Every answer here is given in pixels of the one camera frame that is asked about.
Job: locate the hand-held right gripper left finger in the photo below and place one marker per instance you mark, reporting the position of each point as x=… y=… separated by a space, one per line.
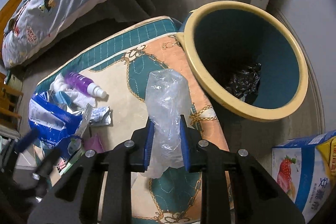
x=149 y=141

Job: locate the blue and white snack bag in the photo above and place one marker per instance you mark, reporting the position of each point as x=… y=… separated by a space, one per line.
x=52 y=119

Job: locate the clear plastic bag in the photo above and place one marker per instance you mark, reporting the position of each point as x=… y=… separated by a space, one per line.
x=165 y=98

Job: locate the teal bin with cream rim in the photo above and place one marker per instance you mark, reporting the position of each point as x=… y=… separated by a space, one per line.
x=262 y=29

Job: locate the wooden chair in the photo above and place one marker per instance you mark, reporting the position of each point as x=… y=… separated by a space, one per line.
x=10 y=108

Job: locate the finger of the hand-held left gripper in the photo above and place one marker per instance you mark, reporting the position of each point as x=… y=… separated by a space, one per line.
x=48 y=162
x=26 y=140

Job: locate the crumpled silver wrapper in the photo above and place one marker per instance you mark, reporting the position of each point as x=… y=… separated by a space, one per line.
x=101 y=113

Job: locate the white crumpled tissue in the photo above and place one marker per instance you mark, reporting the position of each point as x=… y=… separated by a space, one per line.
x=78 y=96

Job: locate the pink wrapper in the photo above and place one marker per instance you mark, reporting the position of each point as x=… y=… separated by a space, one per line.
x=94 y=144

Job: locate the blue white strawberry carton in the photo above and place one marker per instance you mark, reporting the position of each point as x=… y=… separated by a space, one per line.
x=296 y=182

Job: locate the teal and orange patterned mat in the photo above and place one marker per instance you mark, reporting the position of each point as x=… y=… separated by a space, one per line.
x=118 y=87

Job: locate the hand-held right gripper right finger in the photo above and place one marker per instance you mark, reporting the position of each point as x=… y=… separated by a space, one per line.
x=183 y=144

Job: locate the blue face mask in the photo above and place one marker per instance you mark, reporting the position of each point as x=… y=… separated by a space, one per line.
x=63 y=97

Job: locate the black plastic bag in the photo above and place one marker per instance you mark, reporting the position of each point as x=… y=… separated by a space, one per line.
x=244 y=82

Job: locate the yellow box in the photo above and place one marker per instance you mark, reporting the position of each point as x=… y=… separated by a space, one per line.
x=329 y=153

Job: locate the purple spray bottle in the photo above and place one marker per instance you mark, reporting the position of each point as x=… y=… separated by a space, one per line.
x=78 y=79

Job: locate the white and green packet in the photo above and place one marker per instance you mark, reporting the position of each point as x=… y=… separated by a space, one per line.
x=73 y=145

